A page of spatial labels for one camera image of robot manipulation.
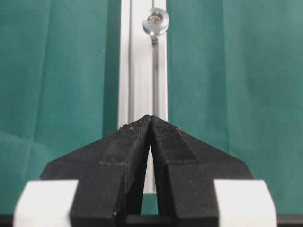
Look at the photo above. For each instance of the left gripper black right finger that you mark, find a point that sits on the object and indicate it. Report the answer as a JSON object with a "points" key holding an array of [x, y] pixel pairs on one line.
{"points": [[185, 168]]}

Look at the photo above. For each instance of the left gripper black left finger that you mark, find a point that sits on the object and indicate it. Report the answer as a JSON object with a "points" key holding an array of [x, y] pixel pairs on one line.
{"points": [[111, 173]]}

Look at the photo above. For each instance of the aluminium extrusion rail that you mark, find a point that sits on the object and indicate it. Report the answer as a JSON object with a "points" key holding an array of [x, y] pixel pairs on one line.
{"points": [[143, 73]]}

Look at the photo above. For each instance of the left silver pulley shaft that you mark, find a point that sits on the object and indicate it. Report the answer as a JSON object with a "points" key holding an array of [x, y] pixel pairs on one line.
{"points": [[155, 23]]}

